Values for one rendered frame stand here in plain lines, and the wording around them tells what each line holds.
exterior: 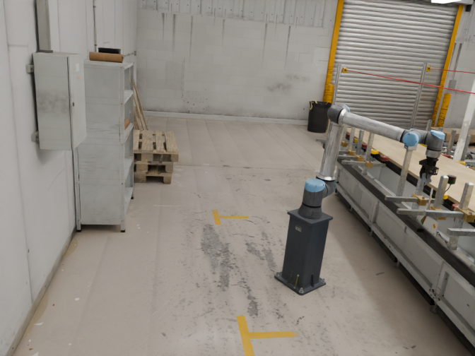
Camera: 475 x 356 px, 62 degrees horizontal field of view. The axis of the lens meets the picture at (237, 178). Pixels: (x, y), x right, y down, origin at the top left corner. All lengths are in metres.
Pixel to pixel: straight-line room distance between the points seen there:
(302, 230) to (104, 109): 1.97
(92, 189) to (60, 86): 1.37
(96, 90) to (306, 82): 7.53
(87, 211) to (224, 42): 6.86
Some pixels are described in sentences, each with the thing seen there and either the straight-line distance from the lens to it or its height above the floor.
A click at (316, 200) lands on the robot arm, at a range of 3.01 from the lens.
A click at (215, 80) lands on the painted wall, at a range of 9.99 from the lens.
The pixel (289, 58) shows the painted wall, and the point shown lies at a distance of 10.31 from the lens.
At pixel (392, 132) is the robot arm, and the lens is 2.77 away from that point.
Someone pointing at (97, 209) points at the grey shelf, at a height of 0.24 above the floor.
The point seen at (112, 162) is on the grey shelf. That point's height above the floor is 0.71.
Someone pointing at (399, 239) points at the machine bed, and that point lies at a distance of 3.92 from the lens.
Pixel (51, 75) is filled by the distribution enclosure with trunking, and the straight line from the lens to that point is 2.75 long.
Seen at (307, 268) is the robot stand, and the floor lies 0.20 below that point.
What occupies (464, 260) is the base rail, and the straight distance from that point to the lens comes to 2.74.
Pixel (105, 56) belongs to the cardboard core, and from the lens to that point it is 4.11.
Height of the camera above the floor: 1.78
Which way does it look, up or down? 18 degrees down
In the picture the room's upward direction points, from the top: 5 degrees clockwise
